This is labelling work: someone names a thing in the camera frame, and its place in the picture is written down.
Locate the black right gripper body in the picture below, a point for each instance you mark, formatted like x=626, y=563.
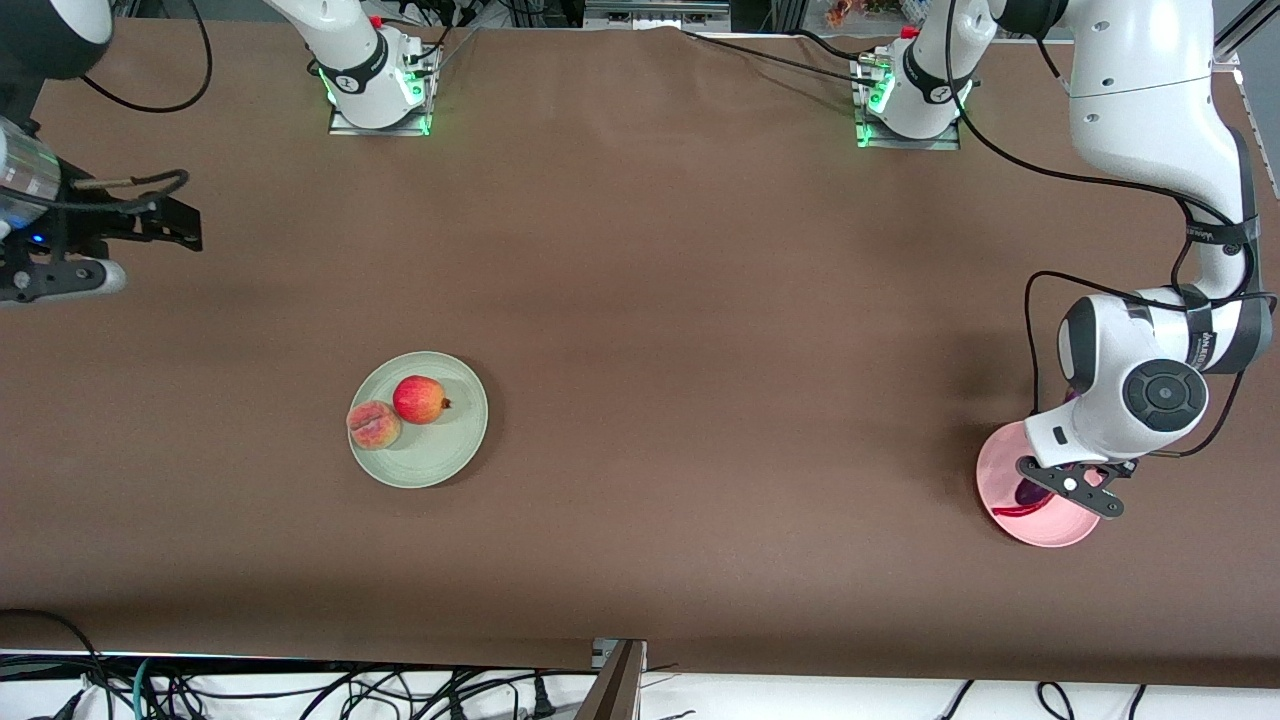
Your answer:
x=82, y=222

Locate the peach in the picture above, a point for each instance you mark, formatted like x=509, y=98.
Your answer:
x=373, y=426

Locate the red pomegranate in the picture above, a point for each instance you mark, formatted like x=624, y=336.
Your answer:
x=418, y=400

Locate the purple eggplant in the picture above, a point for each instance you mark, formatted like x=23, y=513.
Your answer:
x=1030, y=492

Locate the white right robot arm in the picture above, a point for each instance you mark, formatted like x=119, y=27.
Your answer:
x=355, y=60

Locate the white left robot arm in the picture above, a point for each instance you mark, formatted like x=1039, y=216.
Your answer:
x=1140, y=100

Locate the pale green round plate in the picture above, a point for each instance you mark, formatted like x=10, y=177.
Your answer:
x=440, y=450

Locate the brown table cover cloth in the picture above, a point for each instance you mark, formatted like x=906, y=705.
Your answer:
x=600, y=250

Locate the aluminium profile beam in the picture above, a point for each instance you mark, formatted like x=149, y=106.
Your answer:
x=655, y=12

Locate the black power plug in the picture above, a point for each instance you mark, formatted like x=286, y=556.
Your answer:
x=541, y=700

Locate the orange colourful decoration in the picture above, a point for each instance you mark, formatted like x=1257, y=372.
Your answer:
x=845, y=10

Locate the pink round plate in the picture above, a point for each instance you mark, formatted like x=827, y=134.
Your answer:
x=1000, y=470

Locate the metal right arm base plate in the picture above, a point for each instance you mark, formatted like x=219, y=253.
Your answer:
x=380, y=128

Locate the aluminium profile post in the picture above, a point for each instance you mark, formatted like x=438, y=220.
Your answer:
x=615, y=690

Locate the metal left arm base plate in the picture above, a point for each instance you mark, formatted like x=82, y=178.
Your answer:
x=905, y=142

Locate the aluminium corner bracket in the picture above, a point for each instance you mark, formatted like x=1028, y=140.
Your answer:
x=1228, y=45

